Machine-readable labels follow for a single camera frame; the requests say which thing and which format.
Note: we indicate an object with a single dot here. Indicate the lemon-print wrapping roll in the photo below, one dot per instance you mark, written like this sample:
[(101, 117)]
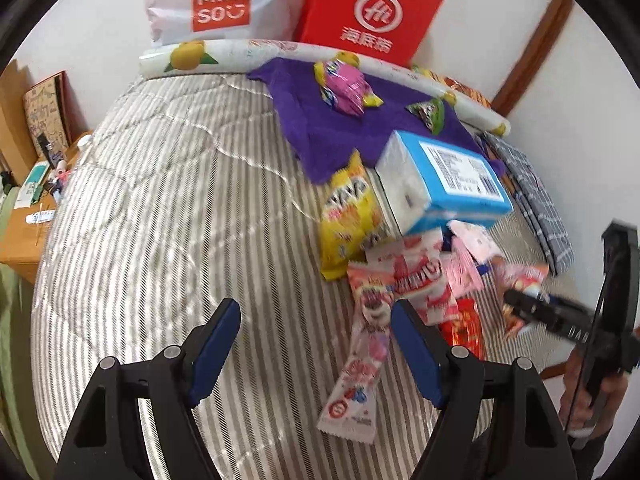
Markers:
[(245, 55)]

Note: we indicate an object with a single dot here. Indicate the brown door frame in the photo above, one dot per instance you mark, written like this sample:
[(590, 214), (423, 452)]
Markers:
[(533, 56)]

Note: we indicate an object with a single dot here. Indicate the orange chips bag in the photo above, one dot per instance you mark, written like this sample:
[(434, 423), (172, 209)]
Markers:
[(453, 84)]

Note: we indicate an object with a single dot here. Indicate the blue tissue box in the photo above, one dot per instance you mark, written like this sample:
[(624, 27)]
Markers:
[(427, 183)]

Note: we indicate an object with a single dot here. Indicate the green snack packet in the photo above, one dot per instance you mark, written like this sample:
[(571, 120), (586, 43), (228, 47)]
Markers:
[(431, 112)]

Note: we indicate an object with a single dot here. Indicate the magenta snack bag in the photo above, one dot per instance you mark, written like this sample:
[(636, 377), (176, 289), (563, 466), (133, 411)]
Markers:
[(344, 87)]

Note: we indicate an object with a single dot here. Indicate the wooden bedside table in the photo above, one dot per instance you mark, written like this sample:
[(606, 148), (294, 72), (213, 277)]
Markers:
[(22, 244)]

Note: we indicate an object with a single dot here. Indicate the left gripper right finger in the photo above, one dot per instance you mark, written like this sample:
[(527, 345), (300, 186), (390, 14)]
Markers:
[(496, 421)]

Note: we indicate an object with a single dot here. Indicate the pink translucent snack packet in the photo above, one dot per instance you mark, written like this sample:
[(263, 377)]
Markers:
[(461, 273)]

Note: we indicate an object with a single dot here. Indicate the striped mattress pad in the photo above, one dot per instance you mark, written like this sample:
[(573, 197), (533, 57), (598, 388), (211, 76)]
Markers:
[(188, 194)]

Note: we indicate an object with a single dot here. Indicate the teal white box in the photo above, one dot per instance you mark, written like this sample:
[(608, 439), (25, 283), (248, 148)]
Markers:
[(31, 189)]

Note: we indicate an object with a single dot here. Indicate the purple towel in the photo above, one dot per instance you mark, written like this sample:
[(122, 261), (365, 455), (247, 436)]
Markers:
[(323, 138)]

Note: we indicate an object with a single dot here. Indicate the red snack packet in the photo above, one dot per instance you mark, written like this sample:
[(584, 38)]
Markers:
[(466, 329)]

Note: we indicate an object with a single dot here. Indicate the pale pink snack packet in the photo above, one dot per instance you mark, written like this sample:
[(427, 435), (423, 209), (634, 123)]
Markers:
[(476, 239)]

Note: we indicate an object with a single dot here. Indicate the red white strawberry packet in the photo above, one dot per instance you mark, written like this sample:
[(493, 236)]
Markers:
[(419, 275)]

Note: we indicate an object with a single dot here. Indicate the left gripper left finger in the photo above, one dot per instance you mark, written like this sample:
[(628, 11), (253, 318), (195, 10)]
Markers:
[(200, 364)]

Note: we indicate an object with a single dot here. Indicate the white tube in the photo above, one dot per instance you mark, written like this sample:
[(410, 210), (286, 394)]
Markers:
[(40, 217)]

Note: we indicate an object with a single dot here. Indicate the grey plaid folded cloth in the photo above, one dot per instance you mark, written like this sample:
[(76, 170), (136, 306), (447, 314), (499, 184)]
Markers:
[(536, 204)]

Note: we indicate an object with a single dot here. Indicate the small pink bottles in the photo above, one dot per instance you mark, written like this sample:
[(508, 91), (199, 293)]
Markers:
[(56, 183)]

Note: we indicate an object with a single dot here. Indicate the panda snack packet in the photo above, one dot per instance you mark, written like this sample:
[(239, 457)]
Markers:
[(525, 278)]

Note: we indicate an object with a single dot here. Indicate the red Haidilao paper bag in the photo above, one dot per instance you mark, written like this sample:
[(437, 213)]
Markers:
[(390, 30)]

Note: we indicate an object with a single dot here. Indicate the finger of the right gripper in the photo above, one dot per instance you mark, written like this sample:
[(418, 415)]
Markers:
[(535, 309)]

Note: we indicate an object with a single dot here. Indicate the yellow triangular snack packet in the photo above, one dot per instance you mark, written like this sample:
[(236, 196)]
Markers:
[(352, 219)]

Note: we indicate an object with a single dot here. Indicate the person's right hand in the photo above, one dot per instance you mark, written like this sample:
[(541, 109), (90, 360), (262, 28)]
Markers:
[(575, 404)]

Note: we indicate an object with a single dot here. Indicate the brown framed picture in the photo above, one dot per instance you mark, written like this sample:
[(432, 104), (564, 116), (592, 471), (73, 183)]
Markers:
[(45, 112)]

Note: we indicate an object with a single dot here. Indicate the long pink bear candy packet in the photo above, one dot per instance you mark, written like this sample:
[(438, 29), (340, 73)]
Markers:
[(350, 411)]

